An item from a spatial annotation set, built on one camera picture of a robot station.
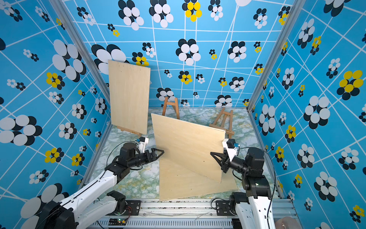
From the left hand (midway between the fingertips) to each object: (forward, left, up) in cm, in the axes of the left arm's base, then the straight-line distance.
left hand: (162, 153), depth 79 cm
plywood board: (+35, +22, +18) cm, 45 cm away
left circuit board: (-30, +22, -16) cm, 41 cm away
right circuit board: (-31, -39, -15) cm, 52 cm away
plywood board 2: (0, -15, +9) cm, 18 cm away
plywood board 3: (-11, -8, -14) cm, 19 cm away
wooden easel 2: (+25, +34, -11) cm, 43 cm away
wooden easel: (+32, -6, +6) cm, 33 cm away
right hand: (-5, -28, +11) cm, 30 cm away
